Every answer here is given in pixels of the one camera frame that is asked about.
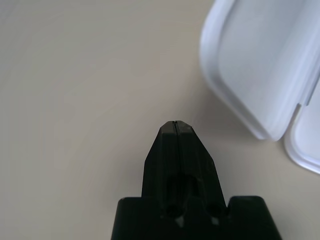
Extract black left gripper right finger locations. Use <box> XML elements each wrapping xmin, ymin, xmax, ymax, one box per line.
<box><xmin>176</xmin><ymin>120</ymin><xmax>228</xmax><ymax>210</ymax></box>

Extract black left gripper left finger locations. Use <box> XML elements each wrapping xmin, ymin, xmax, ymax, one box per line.
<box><xmin>141</xmin><ymin>120</ymin><xmax>181</xmax><ymax>218</ymax></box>

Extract white plastic pencil case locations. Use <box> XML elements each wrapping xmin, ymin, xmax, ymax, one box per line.
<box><xmin>199</xmin><ymin>0</ymin><xmax>320</xmax><ymax>176</ymax></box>

